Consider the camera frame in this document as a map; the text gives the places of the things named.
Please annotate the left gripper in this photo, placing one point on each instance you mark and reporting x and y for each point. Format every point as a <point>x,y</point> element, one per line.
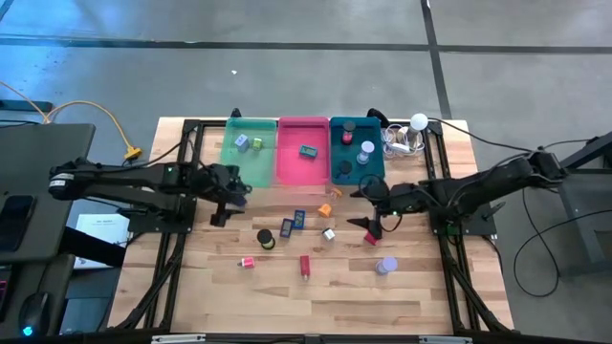
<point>215,184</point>

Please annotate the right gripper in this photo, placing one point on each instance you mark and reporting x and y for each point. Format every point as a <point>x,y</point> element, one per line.
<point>404,199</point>

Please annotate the dark blue digital timer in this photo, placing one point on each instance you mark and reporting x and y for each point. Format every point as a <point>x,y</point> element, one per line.
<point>237,197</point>
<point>286,228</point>
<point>299,220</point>

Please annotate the red square charger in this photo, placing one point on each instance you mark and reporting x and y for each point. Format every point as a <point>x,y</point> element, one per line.
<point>370,240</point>

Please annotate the orange capped hourglass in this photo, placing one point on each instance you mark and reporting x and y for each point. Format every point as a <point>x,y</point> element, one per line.
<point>325,210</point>

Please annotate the white cube charger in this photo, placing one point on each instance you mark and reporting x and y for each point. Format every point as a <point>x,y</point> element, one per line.
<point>328,234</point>

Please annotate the black capped blue sand hourglass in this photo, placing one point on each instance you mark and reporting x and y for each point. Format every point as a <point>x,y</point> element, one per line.
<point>344,166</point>

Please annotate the light blue cube charger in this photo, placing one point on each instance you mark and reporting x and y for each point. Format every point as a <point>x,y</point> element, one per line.
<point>242,142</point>

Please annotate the green charger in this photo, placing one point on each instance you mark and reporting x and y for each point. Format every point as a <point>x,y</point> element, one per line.
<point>257,143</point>

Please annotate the purple capped hourglass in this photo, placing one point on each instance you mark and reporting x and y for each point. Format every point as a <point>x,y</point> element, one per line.
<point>388,264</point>
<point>367,146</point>

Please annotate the teal digital timer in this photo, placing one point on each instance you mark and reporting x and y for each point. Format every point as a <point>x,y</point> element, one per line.
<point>308,151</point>

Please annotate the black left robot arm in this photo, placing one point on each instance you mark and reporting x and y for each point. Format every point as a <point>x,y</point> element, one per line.
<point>119,180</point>

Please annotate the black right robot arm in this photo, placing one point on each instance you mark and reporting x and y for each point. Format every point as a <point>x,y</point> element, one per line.
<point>497,179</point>

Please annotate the black capped yellow sand hourglass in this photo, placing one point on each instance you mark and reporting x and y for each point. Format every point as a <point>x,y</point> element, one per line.
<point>264,235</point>

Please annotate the pink charger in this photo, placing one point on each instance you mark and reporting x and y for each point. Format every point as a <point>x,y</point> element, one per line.
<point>248,262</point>

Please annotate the green plastic bin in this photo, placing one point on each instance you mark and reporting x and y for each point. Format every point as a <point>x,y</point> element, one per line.
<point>248,126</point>

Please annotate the white power adapter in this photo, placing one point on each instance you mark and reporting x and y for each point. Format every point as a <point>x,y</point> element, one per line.
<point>401,147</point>

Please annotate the red long charger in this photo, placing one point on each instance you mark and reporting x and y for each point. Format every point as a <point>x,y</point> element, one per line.
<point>304,265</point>

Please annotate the black clamp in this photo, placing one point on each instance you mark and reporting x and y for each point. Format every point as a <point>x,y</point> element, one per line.
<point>235,113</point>
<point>375,114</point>

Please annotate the teal plastic bin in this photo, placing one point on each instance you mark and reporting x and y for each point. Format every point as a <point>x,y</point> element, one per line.
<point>374,123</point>

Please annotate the pink plastic bin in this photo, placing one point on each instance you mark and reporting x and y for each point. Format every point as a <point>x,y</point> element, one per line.
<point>301,131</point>

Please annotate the white light bulb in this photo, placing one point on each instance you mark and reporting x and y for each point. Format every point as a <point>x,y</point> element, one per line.
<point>419,121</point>

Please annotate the white booklet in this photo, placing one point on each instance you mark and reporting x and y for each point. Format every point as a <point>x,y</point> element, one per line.
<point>102,231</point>

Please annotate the black bar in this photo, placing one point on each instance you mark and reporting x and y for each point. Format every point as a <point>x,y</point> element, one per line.
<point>95,247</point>

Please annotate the dark grey desk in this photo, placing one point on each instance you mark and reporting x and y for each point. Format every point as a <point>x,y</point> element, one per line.
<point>43,157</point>

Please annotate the grey metal table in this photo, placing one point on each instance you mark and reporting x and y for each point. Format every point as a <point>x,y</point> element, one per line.
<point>581,200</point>

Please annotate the black smartphone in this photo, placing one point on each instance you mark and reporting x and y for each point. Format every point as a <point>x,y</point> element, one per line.
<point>16,224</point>

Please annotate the black power strip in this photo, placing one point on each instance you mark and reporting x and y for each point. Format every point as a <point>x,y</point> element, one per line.
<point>26,106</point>

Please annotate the black computer mouse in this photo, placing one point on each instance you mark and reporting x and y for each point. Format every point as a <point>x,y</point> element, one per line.
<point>34,310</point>

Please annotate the black aluminium table frame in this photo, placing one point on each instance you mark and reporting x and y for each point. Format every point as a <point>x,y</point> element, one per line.
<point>190,126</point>

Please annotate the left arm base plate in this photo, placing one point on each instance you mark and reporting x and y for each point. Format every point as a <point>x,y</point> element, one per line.
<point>153,224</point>

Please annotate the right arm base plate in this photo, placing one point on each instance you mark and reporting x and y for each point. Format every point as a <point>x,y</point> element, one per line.
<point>478,227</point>

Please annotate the silver bracket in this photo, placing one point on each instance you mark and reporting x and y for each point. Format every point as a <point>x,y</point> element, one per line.
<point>444,340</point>
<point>178,339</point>

